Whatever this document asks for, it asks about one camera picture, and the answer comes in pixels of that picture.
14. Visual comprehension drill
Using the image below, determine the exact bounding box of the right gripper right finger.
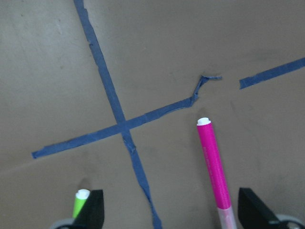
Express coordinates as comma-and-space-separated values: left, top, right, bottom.
238, 187, 279, 229

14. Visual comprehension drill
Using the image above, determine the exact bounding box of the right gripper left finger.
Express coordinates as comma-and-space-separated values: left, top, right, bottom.
72, 189, 105, 229

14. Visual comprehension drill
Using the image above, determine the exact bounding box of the pink pen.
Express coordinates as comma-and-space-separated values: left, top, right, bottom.
197, 117, 237, 229

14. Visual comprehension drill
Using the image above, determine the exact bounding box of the green pen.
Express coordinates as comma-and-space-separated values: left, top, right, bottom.
72, 189, 90, 219

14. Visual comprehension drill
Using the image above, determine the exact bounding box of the brown paper table cover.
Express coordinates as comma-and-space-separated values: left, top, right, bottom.
0, 0, 305, 229

